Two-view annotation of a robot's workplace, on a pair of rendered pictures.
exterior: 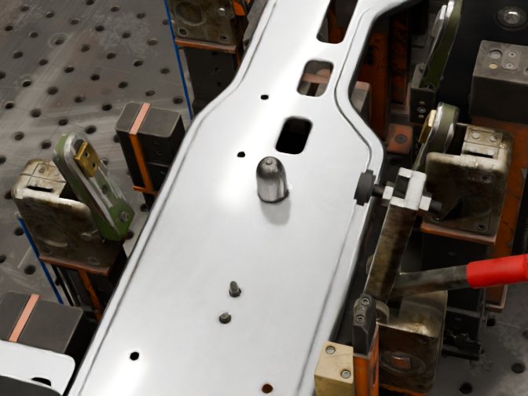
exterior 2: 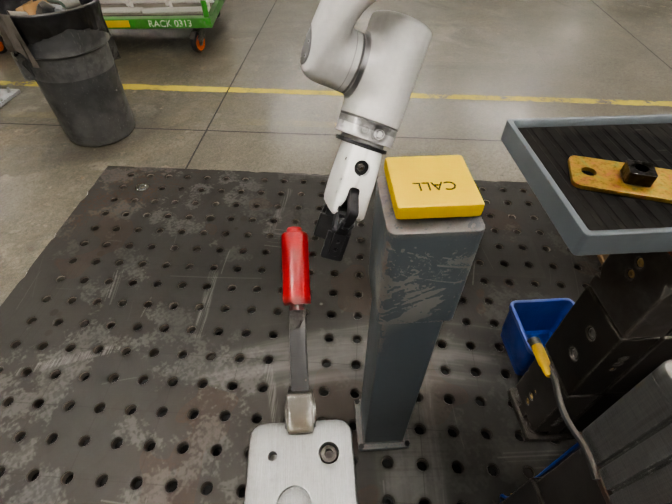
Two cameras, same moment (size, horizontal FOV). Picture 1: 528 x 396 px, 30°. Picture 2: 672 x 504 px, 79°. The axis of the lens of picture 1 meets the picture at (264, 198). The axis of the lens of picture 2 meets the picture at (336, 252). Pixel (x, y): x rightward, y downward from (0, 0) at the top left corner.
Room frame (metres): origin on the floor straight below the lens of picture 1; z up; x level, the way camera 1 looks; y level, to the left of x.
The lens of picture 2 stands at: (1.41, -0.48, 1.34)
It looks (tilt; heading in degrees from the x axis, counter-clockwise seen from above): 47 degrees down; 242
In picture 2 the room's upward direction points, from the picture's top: straight up
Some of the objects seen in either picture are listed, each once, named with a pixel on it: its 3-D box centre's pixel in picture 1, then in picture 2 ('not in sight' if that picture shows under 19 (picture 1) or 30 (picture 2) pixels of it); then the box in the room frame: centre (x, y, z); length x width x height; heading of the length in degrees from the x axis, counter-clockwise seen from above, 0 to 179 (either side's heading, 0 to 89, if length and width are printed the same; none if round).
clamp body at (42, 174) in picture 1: (94, 271); not in sight; (0.64, 0.21, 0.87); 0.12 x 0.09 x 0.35; 66
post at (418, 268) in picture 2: not in sight; (396, 350); (1.24, -0.66, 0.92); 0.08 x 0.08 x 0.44; 66
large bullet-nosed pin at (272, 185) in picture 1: (271, 180); not in sight; (0.62, -0.01, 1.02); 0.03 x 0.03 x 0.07
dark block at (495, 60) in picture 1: (493, 194); not in sight; (0.64, -0.25, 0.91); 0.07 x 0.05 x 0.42; 66
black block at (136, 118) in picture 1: (167, 199); not in sight; (0.75, 0.12, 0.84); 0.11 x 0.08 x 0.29; 66
